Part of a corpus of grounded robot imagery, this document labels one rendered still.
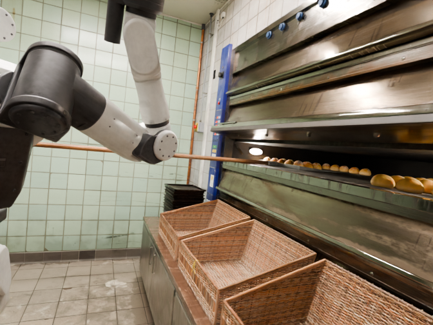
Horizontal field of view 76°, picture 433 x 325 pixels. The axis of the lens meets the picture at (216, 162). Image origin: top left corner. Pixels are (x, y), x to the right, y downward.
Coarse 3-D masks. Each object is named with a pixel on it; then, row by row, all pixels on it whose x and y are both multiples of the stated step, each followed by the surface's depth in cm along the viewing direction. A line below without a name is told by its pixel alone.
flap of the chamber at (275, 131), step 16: (224, 128) 200; (240, 128) 176; (256, 128) 157; (272, 128) 143; (288, 128) 132; (304, 128) 122; (320, 128) 114; (336, 128) 107; (352, 128) 101; (368, 128) 95; (384, 128) 90; (400, 128) 86; (416, 128) 82; (432, 128) 78
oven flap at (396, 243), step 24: (240, 192) 198; (264, 192) 173; (288, 192) 154; (312, 192) 138; (288, 216) 146; (312, 216) 132; (336, 216) 120; (360, 216) 110; (384, 216) 102; (336, 240) 113; (360, 240) 106; (384, 240) 98; (408, 240) 92; (432, 240) 86; (384, 264) 93; (408, 264) 89; (432, 264) 83; (432, 288) 79
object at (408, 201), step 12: (252, 168) 188; (264, 168) 174; (300, 180) 142; (312, 180) 134; (324, 180) 127; (348, 192) 114; (360, 192) 109; (372, 192) 104; (384, 192) 100; (396, 192) 101; (396, 204) 95; (408, 204) 92; (420, 204) 88; (432, 204) 85
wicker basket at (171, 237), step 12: (204, 204) 224; (216, 204) 228; (168, 216) 214; (180, 216) 218; (204, 216) 226; (216, 216) 221; (228, 216) 204; (240, 216) 189; (168, 228) 185; (180, 228) 219; (192, 228) 223; (204, 228) 226; (216, 228) 171; (168, 240) 183; (180, 240) 163; (216, 240) 172
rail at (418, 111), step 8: (368, 112) 93; (376, 112) 90; (384, 112) 87; (392, 112) 84; (400, 112) 82; (408, 112) 80; (416, 112) 78; (424, 112) 76; (432, 112) 74; (280, 120) 138; (288, 120) 132; (296, 120) 126; (304, 120) 121; (312, 120) 117; (320, 120) 112; (328, 120) 108
